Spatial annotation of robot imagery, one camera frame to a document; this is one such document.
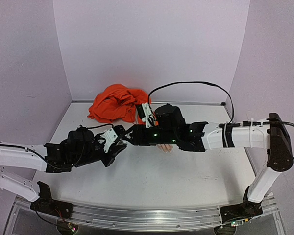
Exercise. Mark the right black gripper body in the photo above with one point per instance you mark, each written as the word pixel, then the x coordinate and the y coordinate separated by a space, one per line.
pixel 136 134

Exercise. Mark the orange crumpled garment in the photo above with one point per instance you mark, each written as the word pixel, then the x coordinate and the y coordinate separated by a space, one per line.
pixel 117 102

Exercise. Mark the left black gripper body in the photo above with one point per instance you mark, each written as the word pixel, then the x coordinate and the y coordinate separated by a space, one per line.
pixel 108 162

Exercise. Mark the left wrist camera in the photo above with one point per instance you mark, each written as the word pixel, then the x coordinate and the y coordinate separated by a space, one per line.
pixel 107 139

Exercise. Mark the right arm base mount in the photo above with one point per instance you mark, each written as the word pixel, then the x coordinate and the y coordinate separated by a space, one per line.
pixel 244 210

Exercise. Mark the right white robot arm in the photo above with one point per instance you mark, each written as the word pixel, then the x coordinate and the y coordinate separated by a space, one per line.
pixel 168 126

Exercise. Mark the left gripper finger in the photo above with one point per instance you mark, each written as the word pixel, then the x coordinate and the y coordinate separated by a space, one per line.
pixel 120 131
pixel 119 147

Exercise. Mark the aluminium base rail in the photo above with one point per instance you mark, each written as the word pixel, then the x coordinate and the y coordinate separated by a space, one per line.
pixel 151 220

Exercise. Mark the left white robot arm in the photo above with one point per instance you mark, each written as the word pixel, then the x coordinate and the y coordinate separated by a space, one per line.
pixel 81 147

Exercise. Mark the mannequin hand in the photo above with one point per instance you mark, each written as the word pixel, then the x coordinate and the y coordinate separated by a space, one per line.
pixel 167 148

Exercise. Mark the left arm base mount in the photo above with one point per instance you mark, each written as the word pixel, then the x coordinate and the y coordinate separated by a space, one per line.
pixel 47 205

